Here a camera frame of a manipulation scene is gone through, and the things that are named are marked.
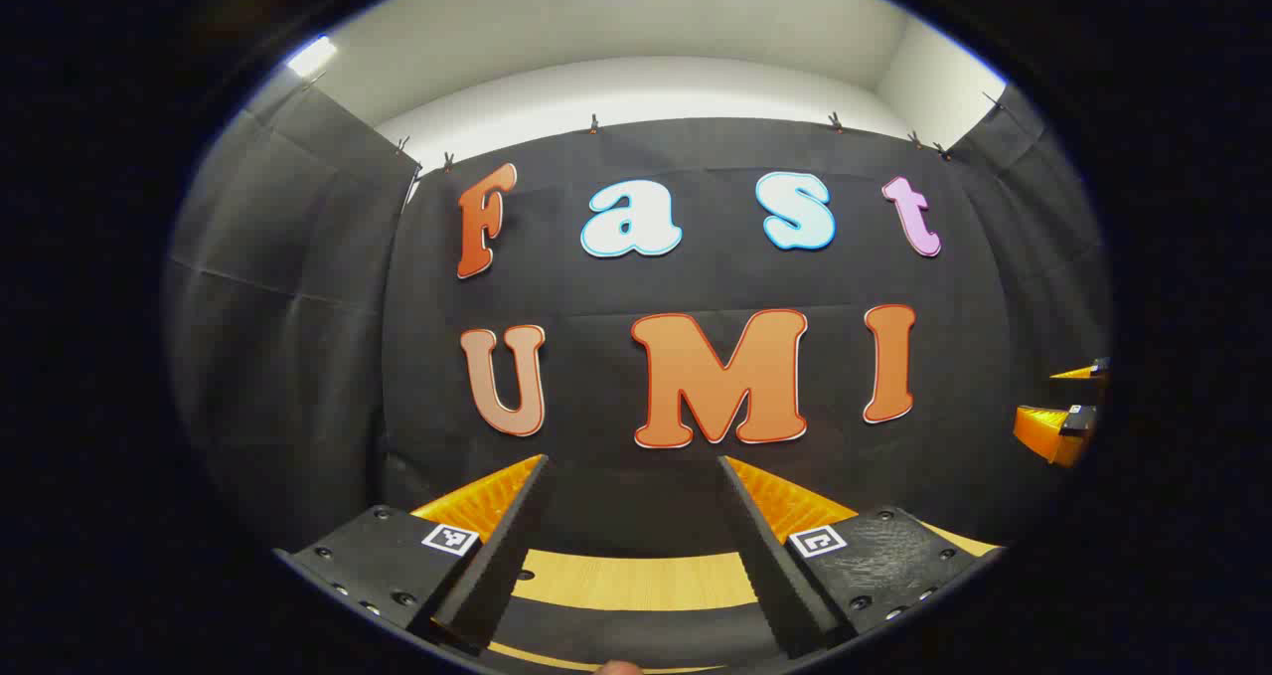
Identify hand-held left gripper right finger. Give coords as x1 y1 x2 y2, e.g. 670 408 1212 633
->
717 455 1007 659

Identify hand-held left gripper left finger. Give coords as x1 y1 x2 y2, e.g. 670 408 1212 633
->
273 453 551 656

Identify dark grey jeans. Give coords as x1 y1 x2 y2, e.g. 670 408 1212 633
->
492 600 791 668

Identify ceiling light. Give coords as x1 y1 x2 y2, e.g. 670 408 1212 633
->
286 35 339 80

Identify black backdrop cloth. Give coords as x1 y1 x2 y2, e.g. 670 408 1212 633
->
164 79 1114 557

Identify row of small cloth clips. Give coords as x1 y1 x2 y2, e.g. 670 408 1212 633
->
308 69 1007 174

